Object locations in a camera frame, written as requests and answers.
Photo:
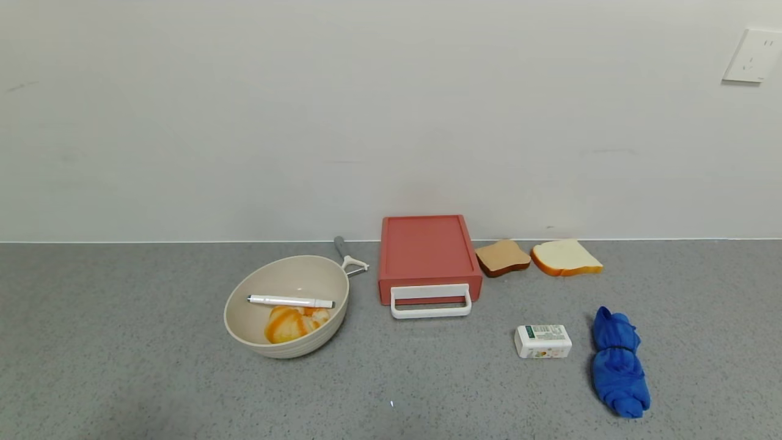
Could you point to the orange peeled fruit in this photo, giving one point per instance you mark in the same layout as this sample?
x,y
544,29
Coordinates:
x,y
290,324

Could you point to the white bread slice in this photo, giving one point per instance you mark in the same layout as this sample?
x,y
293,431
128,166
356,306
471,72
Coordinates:
x,y
565,256

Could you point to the white marker pen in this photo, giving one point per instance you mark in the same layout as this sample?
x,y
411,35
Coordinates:
x,y
287,300

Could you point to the small white printed carton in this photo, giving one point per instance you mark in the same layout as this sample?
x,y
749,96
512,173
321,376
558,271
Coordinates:
x,y
542,342

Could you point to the white wall socket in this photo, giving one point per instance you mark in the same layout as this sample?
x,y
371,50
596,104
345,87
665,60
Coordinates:
x,y
752,55

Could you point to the red drawer cabinet housing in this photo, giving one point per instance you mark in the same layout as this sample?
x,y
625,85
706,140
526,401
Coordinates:
x,y
427,244

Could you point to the beige round bowl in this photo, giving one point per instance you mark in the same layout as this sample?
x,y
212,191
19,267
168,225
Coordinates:
x,y
287,278

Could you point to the brown toast slice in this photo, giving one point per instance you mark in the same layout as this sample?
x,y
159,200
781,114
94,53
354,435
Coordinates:
x,y
502,256

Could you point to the blue bundled cloth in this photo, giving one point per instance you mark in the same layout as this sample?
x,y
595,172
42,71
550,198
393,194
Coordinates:
x,y
618,373

